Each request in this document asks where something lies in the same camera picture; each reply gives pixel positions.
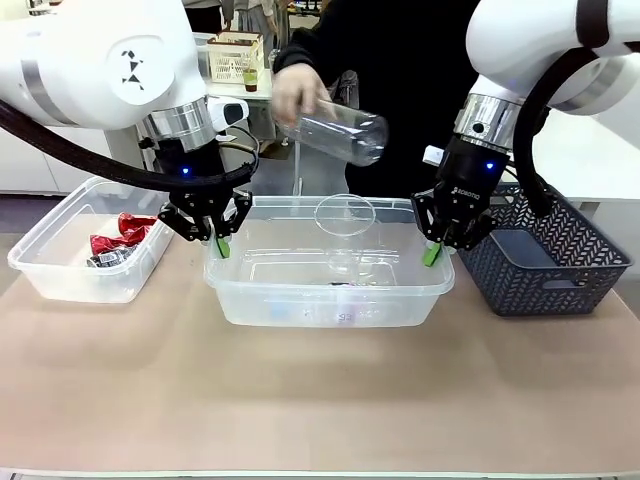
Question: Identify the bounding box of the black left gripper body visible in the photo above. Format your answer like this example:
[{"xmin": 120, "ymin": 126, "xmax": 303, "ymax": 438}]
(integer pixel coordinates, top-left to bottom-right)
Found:
[{"xmin": 151, "ymin": 135, "xmax": 237, "ymax": 225}]

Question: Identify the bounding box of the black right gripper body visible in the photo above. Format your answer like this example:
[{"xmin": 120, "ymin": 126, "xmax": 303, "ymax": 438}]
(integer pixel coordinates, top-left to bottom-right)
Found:
[{"xmin": 432, "ymin": 135, "xmax": 510, "ymax": 239}]

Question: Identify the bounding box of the crushed red can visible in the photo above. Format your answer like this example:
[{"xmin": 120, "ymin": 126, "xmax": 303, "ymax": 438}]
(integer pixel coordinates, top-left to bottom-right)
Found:
[{"xmin": 117, "ymin": 211, "xmax": 159, "ymax": 242}]

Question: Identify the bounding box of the crushed can with silver top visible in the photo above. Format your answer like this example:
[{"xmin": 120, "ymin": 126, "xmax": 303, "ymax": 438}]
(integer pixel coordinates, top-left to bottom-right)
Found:
[{"xmin": 86, "ymin": 232, "xmax": 145, "ymax": 270}]

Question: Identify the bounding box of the large clear plastic cup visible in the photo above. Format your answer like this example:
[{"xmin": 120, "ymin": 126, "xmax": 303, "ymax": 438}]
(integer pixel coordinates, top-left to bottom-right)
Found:
[{"xmin": 313, "ymin": 192, "xmax": 377, "ymax": 237}]

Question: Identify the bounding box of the small clear plastic cup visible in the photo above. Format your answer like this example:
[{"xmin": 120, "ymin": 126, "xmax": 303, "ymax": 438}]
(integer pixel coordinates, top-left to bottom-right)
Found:
[{"xmin": 326, "ymin": 248, "xmax": 362, "ymax": 275}]

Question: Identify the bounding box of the large clear plastic container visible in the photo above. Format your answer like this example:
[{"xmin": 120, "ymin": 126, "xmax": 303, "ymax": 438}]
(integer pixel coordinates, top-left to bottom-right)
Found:
[{"xmin": 202, "ymin": 194, "xmax": 457, "ymax": 330}]

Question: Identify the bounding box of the clear plastic bottle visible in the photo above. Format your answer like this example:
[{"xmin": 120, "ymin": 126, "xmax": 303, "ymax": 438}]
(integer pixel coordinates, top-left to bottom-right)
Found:
[{"xmin": 281, "ymin": 97, "xmax": 391, "ymax": 167}]

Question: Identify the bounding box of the small clear plastic container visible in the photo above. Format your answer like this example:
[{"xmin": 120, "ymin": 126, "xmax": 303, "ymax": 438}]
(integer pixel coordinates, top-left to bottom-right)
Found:
[{"xmin": 6, "ymin": 174, "xmax": 175, "ymax": 305}]

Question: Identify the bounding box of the person's right forearm black sleeve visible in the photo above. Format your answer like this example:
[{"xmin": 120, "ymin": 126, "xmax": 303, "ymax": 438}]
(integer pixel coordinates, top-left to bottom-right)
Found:
[{"xmin": 273, "ymin": 25, "xmax": 346, "ymax": 84}]

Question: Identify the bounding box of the dark grey woven basket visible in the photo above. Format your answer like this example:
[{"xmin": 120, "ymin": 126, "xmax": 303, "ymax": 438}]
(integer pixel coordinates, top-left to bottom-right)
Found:
[{"xmin": 456, "ymin": 182, "xmax": 635, "ymax": 318}]

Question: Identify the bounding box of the person's right hand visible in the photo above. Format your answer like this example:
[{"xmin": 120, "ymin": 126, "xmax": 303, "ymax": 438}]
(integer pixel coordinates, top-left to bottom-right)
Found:
[{"xmin": 271, "ymin": 66, "xmax": 332, "ymax": 127}]

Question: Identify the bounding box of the cup with dark drink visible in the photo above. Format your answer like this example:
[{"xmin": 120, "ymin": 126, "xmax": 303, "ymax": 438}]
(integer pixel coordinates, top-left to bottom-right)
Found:
[{"xmin": 242, "ymin": 58, "xmax": 259, "ymax": 95}]

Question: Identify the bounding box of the cream plastic crate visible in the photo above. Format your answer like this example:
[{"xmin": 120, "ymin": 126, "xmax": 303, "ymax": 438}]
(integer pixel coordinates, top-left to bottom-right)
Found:
[{"xmin": 206, "ymin": 30, "xmax": 265, "ymax": 85}]

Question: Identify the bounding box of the person's torso in black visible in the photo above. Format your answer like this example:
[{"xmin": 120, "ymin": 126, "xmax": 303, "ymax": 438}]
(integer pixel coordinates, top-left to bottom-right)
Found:
[{"xmin": 279, "ymin": 0, "xmax": 484, "ymax": 202}]

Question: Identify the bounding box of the bystander in dark trousers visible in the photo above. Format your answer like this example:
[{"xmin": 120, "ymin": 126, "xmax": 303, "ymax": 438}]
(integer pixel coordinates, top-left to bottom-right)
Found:
[{"xmin": 180, "ymin": 0, "xmax": 225, "ymax": 37}]

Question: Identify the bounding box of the bystander in grey trousers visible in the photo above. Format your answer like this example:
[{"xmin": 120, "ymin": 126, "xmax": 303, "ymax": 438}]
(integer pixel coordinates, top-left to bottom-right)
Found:
[{"xmin": 233, "ymin": 0, "xmax": 284, "ymax": 32}]

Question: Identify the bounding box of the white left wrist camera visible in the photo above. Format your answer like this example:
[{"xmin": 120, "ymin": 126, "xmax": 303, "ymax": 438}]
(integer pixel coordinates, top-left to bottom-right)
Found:
[{"xmin": 206, "ymin": 96, "xmax": 251, "ymax": 133}]

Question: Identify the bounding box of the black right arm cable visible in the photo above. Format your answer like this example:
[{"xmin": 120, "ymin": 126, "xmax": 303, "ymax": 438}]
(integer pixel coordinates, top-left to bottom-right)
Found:
[{"xmin": 511, "ymin": 45, "xmax": 604, "ymax": 217}]

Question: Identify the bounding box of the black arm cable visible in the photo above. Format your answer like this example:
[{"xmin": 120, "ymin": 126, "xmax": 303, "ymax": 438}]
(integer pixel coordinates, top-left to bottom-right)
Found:
[
  {"xmin": 511, "ymin": 45, "xmax": 604, "ymax": 217},
  {"xmin": 0, "ymin": 98, "xmax": 261, "ymax": 187}
]

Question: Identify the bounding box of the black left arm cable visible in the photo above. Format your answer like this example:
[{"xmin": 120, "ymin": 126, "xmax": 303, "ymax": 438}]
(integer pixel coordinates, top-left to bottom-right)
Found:
[{"xmin": 0, "ymin": 98, "xmax": 261, "ymax": 187}]

